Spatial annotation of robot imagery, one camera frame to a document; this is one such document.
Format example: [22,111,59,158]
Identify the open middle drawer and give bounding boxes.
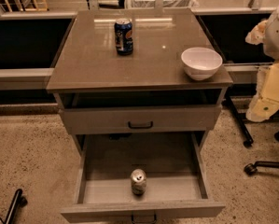
[61,133,225,224]

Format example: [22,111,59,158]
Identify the blue Pepsi soda can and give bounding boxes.
[114,19,133,55]

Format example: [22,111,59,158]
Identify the white ceramic bowl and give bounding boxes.
[181,47,223,81]

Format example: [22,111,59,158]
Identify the closed top drawer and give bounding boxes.
[60,105,221,134]

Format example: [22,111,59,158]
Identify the black table leg with caster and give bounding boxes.
[224,92,254,148]

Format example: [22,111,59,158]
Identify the grey drawer cabinet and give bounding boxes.
[46,8,234,224]

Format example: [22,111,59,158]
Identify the silver 7up soda can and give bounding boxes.
[130,169,146,195]

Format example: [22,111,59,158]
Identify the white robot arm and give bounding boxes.
[245,5,279,122]

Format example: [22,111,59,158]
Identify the black chair base leg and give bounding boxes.
[0,189,28,224]

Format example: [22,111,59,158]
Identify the wire mesh basket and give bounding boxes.
[126,0,199,9]

